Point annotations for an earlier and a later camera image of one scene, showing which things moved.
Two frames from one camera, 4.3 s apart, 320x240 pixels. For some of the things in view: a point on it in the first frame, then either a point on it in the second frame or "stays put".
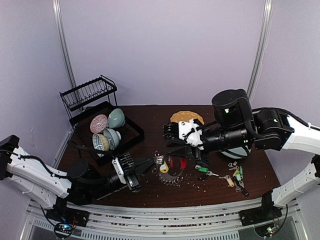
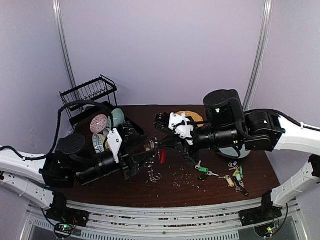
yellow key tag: x=230 y=182 stays put
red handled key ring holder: x=177 y=166 to x=153 y=146
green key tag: x=238 y=174 stays put
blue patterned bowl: x=100 y=142 stays put
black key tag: x=202 y=177 stays put
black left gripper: x=131 y=173 to x=133 y=166
